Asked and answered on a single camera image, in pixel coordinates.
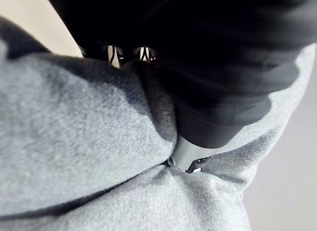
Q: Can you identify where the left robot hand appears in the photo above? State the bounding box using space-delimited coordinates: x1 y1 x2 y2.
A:
44 0 317 174

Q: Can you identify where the light grey fabric cushion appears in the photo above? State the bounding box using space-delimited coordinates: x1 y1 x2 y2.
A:
0 15 317 231

